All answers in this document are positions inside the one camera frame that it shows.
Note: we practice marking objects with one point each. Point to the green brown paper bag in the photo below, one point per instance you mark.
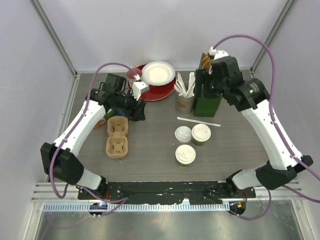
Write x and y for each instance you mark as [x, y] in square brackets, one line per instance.
[204, 107]

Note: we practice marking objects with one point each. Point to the grey metal utensil tin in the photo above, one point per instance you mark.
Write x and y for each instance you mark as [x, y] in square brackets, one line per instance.
[184, 105]

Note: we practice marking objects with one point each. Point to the green paper cups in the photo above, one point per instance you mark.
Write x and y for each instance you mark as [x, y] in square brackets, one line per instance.
[110, 113]

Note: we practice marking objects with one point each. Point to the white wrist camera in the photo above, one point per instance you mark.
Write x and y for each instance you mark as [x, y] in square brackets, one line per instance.
[215, 54]
[138, 88]

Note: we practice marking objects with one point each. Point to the bundle of wrapped white utensils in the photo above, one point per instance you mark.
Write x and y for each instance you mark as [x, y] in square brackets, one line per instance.
[183, 90]

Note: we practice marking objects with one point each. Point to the white cup lid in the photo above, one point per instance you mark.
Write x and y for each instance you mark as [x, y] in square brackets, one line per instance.
[185, 153]
[201, 132]

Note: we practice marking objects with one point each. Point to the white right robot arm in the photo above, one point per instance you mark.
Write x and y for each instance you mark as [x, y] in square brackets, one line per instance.
[285, 161]

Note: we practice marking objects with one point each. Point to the pink floral mug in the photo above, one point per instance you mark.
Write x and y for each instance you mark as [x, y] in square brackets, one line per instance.
[131, 75]

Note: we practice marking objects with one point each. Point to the small pink handled cup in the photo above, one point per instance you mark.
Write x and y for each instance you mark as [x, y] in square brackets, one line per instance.
[101, 122]

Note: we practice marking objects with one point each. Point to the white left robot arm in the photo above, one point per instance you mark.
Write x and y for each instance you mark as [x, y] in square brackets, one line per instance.
[60, 158]

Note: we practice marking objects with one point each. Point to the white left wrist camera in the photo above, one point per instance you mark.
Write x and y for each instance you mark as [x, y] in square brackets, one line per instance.
[138, 88]

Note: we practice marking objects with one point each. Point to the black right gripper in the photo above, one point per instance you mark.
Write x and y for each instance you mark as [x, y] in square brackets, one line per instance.
[203, 76]

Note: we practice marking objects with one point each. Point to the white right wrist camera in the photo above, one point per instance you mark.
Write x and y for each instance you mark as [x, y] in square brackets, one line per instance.
[215, 54]

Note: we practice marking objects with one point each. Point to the wrapped white straw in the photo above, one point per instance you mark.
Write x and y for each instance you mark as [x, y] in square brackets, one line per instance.
[197, 121]

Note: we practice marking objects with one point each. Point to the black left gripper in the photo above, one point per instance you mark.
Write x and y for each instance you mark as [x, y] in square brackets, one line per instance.
[136, 112]

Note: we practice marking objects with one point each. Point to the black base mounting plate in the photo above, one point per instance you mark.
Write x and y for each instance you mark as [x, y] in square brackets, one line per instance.
[167, 192]

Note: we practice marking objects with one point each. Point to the red round tray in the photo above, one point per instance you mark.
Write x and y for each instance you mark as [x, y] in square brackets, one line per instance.
[157, 93]

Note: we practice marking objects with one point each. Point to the stack of white lids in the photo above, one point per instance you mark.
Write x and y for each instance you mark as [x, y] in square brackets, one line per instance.
[183, 134]

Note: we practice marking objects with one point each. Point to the green paper coffee cup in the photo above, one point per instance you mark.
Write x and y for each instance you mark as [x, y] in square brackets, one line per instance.
[184, 164]

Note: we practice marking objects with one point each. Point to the white paper plate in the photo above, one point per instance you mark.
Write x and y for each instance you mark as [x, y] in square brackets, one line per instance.
[158, 73]

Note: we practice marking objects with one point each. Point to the cardboard cup carrier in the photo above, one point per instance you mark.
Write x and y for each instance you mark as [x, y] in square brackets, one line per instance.
[117, 146]

